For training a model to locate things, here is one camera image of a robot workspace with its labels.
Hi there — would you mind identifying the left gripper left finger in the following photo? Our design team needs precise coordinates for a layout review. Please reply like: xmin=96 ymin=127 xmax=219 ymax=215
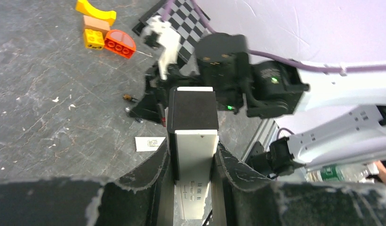
xmin=0 ymin=142 xmax=171 ymax=226

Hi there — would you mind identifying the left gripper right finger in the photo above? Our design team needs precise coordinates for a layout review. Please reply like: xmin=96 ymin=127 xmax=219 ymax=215
xmin=216 ymin=144 xmax=386 ymax=226

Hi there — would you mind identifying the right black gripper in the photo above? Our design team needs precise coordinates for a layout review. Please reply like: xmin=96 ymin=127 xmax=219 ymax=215
xmin=131 ymin=64 xmax=200 ymax=125

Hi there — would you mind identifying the white stick remote cover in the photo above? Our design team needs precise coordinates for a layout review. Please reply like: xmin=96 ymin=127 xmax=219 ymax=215
xmin=135 ymin=137 xmax=165 ymax=152

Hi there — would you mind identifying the white and black stick remote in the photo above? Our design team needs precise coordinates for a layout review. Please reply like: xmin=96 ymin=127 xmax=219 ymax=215
xmin=167 ymin=87 xmax=219 ymax=220

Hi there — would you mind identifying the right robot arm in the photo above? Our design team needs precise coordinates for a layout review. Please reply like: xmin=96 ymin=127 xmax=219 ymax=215
xmin=129 ymin=33 xmax=386 ymax=178

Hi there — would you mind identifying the orange semicircle block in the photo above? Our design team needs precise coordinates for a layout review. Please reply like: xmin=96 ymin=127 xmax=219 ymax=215
xmin=104 ymin=30 xmax=136 ymax=59

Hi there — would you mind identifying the yellow small block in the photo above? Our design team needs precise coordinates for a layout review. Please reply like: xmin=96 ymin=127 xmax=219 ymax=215
xmin=83 ymin=29 xmax=105 ymax=50

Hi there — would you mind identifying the tan small block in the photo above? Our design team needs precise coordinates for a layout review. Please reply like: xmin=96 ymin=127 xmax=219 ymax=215
xmin=82 ymin=15 xmax=111 ymax=38

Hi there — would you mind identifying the black white checkerboard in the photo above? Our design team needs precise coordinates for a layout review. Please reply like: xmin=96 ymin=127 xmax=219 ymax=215
xmin=132 ymin=0 xmax=207 ymax=68

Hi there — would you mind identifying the clear plastic water bottle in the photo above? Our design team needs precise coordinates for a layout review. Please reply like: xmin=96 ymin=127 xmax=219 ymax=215
xmin=305 ymin=163 xmax=379 ymax=183

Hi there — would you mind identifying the yellow curved block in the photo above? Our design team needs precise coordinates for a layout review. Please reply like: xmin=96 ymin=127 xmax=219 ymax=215
xmin=75 ymin=0 xmax=117 ymax=25

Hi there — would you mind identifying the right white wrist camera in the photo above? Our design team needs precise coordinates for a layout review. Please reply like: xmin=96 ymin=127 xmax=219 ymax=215
xmin=141 ymin=16 xmax=181 ymax=81

